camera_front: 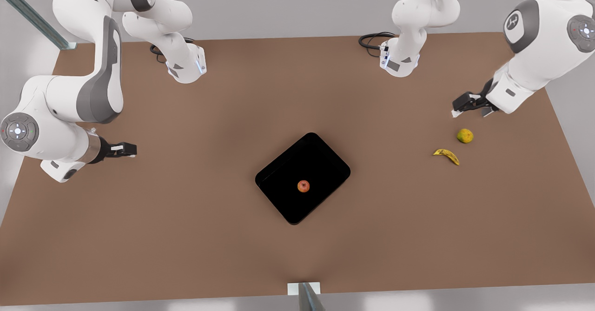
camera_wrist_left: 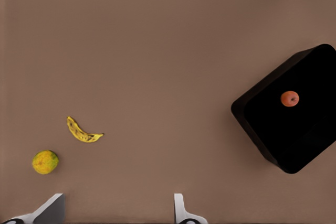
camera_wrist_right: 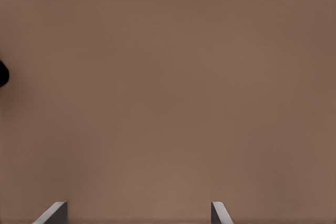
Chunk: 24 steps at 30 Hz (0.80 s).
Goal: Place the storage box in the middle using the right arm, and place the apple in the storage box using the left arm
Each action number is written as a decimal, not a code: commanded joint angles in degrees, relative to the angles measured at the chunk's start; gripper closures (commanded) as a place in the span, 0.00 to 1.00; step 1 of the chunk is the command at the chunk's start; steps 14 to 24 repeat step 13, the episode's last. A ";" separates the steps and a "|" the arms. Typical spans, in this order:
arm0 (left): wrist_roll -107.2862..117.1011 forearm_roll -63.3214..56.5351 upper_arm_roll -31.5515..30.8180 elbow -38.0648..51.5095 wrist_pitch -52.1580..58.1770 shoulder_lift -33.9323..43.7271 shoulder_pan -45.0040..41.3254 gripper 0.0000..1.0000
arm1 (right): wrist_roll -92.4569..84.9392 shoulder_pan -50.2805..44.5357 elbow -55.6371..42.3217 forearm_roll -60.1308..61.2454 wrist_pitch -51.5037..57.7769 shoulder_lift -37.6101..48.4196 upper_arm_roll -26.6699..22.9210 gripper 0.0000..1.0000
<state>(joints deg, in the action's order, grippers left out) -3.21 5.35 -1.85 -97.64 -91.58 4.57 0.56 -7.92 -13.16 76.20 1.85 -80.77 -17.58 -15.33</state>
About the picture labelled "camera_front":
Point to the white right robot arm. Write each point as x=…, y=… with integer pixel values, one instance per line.
x=69, y=97

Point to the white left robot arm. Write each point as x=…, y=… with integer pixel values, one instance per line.
x=534, y=55

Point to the red apple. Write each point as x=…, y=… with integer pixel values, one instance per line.
x=303, y=186

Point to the black rectangular storage box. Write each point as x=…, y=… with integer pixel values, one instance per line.
x=288, y=185

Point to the yellow-green pear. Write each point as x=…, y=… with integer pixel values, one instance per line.
x=465, y=135

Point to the yellow spotted banana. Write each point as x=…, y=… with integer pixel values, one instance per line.
x=448, y=155

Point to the silver frame post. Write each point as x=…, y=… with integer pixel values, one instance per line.
x=307, y=297
x=32, y=16

